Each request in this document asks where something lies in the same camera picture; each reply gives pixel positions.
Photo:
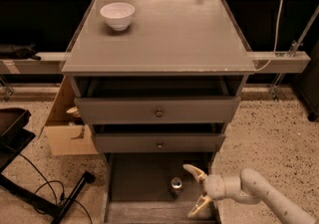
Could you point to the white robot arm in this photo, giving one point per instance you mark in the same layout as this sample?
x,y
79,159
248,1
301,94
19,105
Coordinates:
x,y
249,187

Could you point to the grey middle drawer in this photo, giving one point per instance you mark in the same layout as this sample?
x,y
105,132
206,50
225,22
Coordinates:
x,y
158,142

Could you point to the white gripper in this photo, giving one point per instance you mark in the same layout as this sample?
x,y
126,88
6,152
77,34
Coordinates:
x,y
215,187

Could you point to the grey open bottom drawer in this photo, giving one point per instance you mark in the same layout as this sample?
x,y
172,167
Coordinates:
x,y
138,189

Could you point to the grey drawer cabinet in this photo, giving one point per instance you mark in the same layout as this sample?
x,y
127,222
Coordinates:
x,y
157,82

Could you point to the cardboard box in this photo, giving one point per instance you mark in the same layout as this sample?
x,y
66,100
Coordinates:
x,y
66,134

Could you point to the grey top drawer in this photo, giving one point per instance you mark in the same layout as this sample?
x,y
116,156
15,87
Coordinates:
x,y
157,110

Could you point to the black object on ledge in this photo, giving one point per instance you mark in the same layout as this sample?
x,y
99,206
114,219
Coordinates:
x,y
19,52

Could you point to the black cabinet at right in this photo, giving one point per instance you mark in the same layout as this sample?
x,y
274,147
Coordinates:
x,y
308,84

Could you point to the redbull can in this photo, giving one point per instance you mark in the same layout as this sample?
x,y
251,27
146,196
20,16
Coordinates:
x,y
175,187

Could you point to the black stand with tray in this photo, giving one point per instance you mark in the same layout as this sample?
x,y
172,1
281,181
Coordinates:
x,y
13,139

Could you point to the white ceramic bowl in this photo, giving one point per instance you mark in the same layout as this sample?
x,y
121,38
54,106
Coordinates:
x,y
118,16

